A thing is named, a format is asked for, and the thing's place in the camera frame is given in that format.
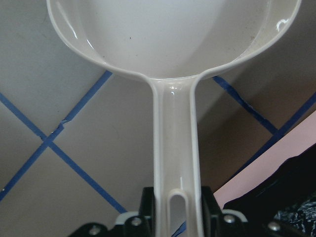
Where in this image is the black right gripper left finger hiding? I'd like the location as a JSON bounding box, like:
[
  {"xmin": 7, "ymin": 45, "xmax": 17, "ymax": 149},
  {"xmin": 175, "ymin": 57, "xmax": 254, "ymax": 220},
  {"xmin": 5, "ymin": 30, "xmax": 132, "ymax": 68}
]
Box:
[{"xmin": 138, "ymin": 187, "xmax": 156, "ymax": 222}]

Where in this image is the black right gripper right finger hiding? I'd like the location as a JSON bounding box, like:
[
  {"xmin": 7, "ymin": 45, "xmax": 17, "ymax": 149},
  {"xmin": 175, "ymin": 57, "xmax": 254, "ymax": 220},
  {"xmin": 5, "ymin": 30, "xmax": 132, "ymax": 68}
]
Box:
[{"xmin": 201, "ymin": 186, "xmax": 222, "ymax": 217}]

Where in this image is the white plastic dustpan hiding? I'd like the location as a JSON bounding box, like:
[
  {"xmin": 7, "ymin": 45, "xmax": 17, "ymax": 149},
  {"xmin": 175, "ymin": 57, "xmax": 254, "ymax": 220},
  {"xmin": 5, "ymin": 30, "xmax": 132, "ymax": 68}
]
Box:
[{"xmin": 47, "ymin": 0, "xmax": 301, "ymax": 237}]

